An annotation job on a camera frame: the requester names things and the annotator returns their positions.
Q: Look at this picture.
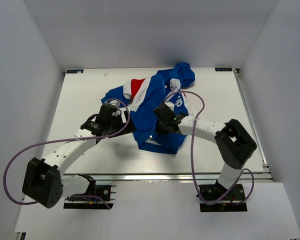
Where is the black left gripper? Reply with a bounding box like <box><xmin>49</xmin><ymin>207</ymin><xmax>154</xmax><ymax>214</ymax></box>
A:
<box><xmin>107</xmin><ymin>110</ymin><xmax>137</xmax><ymax>138</ymax></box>

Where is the blue white red jacket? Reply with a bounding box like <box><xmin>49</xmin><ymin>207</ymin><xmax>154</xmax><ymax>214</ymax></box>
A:
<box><xmin>101</xmin><ymin>62</ymin><xmax>195</xmax><ymax>155</ymax></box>

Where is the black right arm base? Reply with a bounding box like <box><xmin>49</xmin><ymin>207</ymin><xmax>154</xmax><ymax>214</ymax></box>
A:
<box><xmin>195</xmin><ymin>184</ymin><xmax>248</xmax><ymax>213</ymax></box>

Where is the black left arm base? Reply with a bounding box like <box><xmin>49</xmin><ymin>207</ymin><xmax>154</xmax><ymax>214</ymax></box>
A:
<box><xmin>63</xmin><ymin>174</ymin><xmax>117</xmax><ymax>210</ymax></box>

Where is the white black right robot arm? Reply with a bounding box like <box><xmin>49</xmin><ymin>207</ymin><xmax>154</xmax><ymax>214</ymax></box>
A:
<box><xmin>153</xmin><ymin>103</ymin><xmax>257</xmax><ymax>205</ymax></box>

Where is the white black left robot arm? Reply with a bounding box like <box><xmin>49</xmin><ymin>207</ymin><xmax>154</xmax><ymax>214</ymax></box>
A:
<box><xmin>22</xmin><ymin>98</ymin><xmax>135</xmax><ymax>209</ymax></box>

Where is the blue right corner label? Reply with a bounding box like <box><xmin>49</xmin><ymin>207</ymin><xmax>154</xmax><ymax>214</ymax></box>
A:
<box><xmin>214</xmin><ymin>67</ymin><xmax>233</xmax><ymax>72</ymax></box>

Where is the blue corner label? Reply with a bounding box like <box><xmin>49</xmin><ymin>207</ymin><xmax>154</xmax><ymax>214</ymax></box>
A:
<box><xmin>66</xmin><ymin>69</ymin><xmax>84</xmax><ymax>74</ymax></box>
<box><xmin>214</xmin><ymin>67</ymin><xmax>233</xmax><ymax>72</ymax></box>

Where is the blue left corner label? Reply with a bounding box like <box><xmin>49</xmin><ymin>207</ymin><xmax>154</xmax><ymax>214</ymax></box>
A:
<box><xmin>66</xmin><ymin>69</ymin><xmax>84</xmax><ymax>74</ymax></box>

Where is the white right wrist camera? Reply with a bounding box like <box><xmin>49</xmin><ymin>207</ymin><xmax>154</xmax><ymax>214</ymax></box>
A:
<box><xmin>164</xmin><ymin>101</ymin><xmax>175</xmax><ymax>111</ymax></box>

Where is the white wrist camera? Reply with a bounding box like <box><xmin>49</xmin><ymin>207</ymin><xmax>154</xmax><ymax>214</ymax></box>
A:
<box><xmin>109</xmin><ymin>100</ymin><xmax>127</xmax><ymax>124</ymax></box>
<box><xmin>164</xmin><ymin>101</ymin><xmax>175</xmax><ymax>111</ymax></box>

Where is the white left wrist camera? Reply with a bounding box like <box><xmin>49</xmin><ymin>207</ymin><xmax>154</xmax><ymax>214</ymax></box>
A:
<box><xmin>109</xmin><ymin>100</ymin><xmax>127</xmax><ymax>124</ymax></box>

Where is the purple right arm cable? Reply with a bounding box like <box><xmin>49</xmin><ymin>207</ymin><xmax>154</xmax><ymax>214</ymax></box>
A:
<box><xmin>162</xmin><ymin>90</ymin><xmax>255</xmax><ymax>206</ymax></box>

